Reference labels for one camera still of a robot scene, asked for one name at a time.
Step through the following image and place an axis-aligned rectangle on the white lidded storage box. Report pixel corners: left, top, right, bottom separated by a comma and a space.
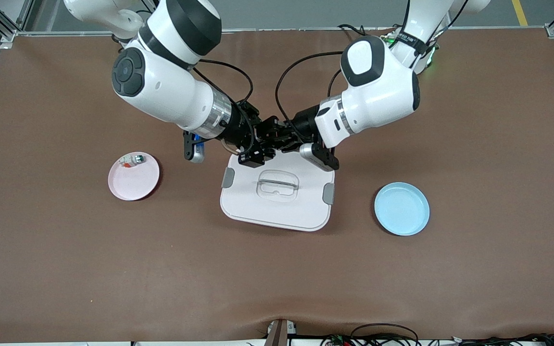
220, 147, 336, 232

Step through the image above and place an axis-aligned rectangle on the brown table cover mat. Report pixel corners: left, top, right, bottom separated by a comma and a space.
0, 28, 554, 343

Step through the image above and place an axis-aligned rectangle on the pale pink round plate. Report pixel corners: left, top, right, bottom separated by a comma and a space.
108, 151, 161, 201

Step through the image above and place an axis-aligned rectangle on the light blue round plate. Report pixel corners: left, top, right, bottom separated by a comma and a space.
374, 182, 430, 236

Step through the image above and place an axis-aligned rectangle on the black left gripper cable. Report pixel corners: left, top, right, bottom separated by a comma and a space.
275, 50, 345, 128

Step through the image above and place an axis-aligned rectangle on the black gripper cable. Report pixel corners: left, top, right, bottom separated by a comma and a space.
191, 59, 255, 154
275, 50, 345, 128

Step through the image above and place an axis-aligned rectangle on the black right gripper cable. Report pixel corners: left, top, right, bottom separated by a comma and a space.
191, 59, 255, 154

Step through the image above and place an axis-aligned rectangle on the black arm base cable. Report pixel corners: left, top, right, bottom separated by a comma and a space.
337, 23, 371, 38

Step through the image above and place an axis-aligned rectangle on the green white push button switch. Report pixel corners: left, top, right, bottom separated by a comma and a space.
118, 153, 146, 169

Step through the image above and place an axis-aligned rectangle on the brown mount post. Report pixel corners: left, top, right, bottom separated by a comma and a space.
265, 319, 298, 346

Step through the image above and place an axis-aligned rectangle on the black looped cable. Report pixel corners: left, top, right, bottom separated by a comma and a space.
350, 323, 420, 346

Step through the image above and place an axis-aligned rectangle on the tangled wire bundle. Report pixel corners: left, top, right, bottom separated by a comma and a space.
320, 333, 554, 346

